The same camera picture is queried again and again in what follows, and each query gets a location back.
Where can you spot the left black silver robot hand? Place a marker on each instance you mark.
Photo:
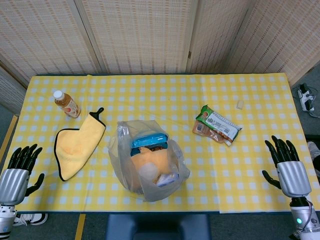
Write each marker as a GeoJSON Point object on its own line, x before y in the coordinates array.
{"type": "Point", "coordinates": [13, 185]}

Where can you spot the orange brown snack pouch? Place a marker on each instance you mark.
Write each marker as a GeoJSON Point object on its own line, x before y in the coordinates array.
{"type": "Point", "coordinates": [200, 128]}

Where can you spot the brass screen hinge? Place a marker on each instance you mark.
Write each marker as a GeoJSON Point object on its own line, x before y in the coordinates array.
{"type": "Point", "coordinates": [189, 54]}

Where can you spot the blue packet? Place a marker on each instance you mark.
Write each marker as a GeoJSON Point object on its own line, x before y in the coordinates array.
{"type": "Point", "coordinates": [150, 141]}

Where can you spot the white black sneaker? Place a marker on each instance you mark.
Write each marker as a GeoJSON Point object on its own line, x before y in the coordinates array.
{"type": "Point", "coordinates": [32, 218]}

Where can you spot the white power strip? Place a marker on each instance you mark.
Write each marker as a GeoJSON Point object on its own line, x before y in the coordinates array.
{"type": "Point", "coordinates": [304, 97]}

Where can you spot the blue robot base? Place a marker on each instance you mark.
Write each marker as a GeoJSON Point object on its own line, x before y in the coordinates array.
{"type": "Point", "coordinates": [157, 227]}

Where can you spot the peach tea bottle white cap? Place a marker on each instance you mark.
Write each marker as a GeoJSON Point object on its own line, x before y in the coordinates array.
{"type": "Point", "coordinates": [68, 106]}

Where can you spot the dark grey shoe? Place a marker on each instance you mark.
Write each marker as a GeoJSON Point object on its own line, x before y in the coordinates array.
{"type": "Point", "coordinates": [314, 155]}

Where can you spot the yellow microfiber cloth black trim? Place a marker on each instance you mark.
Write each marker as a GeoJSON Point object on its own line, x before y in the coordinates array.
{"type": "Point", "coordinates": [75, 147]}

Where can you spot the green white snack packet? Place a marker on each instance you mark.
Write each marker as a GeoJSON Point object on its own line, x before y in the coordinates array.
{"type": "Point", "coordinates": [220, 125]}

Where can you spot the small white eraser block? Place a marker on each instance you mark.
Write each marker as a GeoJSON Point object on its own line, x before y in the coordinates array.
{"type": "Point", "coordinates": [240, 104]}

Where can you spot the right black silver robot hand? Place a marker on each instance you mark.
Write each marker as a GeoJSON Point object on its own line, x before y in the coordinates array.
{"type": "Point", "coordinates": [293, 177]}

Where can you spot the clear plastic bag with goods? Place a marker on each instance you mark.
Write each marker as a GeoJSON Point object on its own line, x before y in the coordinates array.
{"type": "Point", "coordinates": [120, 160]}

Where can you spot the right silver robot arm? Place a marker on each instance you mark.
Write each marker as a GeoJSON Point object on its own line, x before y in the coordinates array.
{"type": "Point", "coordinates": [303, 220]}

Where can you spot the yellow white checkered tablecloth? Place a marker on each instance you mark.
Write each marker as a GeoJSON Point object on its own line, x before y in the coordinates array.
{"type": "Point", "coordinates": [160, 95]}

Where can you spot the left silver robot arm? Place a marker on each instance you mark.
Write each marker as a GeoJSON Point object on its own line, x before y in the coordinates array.
{"type": "Point", "coordinates": [6, 222]}

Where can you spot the woven bamboo screen panel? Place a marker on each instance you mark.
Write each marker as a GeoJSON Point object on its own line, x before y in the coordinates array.
{"type": "Point", "coordinates": [8, 92]}
{"type": "Point", "coordinates": [45, 32]}
{"type": "Point", "coordinates": [215, 35]}
{"type": "Point", "coordinates": [282, 37]}
{"type": "Point", "coordinates": [140, 32]}

